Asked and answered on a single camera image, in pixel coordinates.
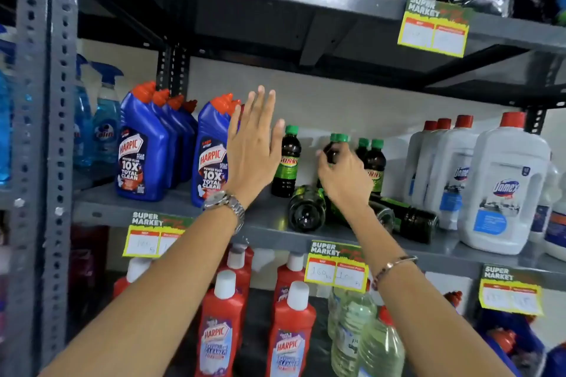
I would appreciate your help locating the person's right hand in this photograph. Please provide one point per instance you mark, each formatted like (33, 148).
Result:
(347, 184)

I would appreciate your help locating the person's left hand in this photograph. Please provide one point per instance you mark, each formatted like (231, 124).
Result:
(252, 156)

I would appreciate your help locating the person's left middle finger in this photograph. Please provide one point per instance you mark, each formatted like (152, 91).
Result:
(259, 105)

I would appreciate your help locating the person's left thumb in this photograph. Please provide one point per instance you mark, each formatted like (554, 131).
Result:
(278, 136)

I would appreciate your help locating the person's left little finger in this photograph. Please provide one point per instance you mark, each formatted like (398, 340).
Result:
(234, 122)

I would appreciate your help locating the person's right fingers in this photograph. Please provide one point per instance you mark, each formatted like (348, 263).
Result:
(323, 161)

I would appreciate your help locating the dark glass cleaner bottle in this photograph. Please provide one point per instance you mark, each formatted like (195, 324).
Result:
(332, 150)

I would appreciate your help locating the person's right forearm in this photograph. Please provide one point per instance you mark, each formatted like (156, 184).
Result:
(420, 315)

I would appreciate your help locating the person's left forearm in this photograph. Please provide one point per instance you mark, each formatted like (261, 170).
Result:
(154, 301)

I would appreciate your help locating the cluster of green-capped dark bottles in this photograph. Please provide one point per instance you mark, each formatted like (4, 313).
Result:
(286, 169)

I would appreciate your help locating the silver metal wristwatch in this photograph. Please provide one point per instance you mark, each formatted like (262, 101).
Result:
(226, 201)

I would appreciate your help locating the white jug red cap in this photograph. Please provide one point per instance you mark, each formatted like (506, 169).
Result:
(431, 147)
(455, 160)
(413, 156)
(504, 195)

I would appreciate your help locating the group of blue toilet cleaners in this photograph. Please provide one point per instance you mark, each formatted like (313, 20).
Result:
(143, 156)

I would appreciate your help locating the yellow green price label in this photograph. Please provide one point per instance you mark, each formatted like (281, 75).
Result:
(336, 268)
(148, 237)
(435, 27)
(510, 292)

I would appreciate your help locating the blue spray bottle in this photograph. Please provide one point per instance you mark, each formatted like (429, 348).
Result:
(106, 125)
(4, 125)
(82, 125)

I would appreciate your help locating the clear bottle pale liquid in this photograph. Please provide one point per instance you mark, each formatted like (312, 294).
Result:
(349, 328)

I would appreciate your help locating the blue bottle orange cap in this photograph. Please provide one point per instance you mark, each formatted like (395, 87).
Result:
(556, 361)
(453, 299)
(508, 341)

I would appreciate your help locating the group of red white-capped bottles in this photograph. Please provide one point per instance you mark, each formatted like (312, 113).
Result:
(220, 323)

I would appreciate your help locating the clear bottle red cap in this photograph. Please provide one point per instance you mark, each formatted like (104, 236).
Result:
(381, 350)

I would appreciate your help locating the dark red bottles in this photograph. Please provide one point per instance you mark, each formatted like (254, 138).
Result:
(86, 275)

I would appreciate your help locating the small white bottle blue label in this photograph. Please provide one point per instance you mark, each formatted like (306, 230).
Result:
(543, 209)

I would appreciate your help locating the small white bottle orange label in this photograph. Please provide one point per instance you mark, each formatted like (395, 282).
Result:
(557, 231)

